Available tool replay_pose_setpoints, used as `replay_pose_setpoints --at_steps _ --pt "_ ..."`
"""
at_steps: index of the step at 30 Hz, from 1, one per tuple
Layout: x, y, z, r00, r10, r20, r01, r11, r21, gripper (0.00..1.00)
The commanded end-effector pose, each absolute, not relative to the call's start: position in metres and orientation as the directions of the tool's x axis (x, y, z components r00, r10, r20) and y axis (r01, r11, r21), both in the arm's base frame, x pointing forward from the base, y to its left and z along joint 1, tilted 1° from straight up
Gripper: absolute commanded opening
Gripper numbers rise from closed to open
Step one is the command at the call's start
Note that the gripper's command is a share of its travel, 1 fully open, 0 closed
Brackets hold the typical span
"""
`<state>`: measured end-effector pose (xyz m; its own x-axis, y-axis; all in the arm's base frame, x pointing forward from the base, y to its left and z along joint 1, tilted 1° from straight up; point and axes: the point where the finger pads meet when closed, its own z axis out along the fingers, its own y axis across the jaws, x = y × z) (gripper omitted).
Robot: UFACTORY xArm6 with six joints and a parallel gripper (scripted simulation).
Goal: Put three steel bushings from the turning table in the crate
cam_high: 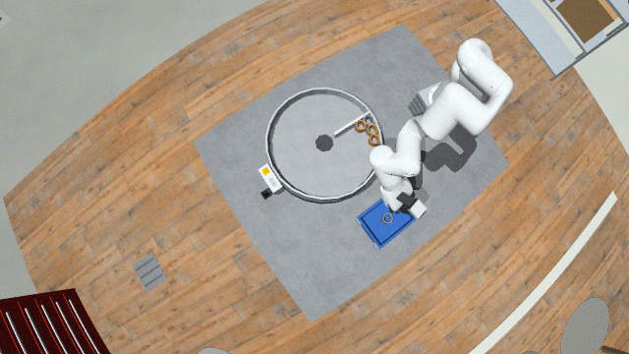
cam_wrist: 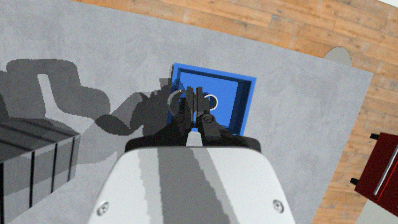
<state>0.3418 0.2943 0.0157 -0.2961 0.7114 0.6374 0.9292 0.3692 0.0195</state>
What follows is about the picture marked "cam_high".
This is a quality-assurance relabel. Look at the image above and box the blue crate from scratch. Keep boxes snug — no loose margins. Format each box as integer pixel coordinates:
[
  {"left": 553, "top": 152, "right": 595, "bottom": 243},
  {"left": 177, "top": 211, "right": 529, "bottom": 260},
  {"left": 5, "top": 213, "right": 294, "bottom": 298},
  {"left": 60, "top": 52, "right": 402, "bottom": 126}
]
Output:
[{"left": 355, "top": 199, "right": 416, "bottom": 249}]

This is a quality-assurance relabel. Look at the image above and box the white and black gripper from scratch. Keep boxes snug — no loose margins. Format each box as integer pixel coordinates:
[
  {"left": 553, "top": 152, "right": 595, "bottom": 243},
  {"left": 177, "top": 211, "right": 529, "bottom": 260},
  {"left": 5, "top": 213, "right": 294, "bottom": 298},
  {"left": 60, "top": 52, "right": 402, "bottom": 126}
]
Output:
[{"left": 380, "top": 177, "right": 413, "bottom": 214}]

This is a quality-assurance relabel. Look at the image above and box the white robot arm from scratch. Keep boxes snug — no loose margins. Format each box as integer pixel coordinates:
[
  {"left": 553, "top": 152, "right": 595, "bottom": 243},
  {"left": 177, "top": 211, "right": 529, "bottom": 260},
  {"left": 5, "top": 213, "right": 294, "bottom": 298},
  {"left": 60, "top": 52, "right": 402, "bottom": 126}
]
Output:
[{"left": 369, "top": 38, "right": 513, "bottom": 191}]

